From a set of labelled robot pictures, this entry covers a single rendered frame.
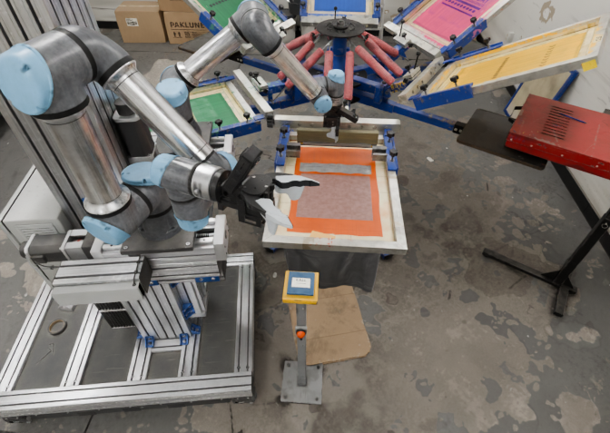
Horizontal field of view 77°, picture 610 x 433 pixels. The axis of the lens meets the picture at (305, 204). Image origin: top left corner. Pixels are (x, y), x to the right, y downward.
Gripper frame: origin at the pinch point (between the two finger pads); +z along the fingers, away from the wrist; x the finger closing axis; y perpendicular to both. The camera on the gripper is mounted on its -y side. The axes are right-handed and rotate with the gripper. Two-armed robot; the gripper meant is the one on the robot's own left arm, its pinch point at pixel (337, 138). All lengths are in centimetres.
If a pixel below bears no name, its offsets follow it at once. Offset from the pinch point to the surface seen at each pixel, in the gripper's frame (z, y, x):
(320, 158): 10.1, 7.8, 4.1
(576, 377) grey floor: 106, -140, 68
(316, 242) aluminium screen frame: 7, 7, 64
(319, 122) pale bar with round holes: 2.0, 9.9, -17.3
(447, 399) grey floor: 106, -66, 86
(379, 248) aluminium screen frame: 7, -18, 64
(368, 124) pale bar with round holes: 2.6, -16.7, -17.3
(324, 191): 10.0, 5.1, 29.0
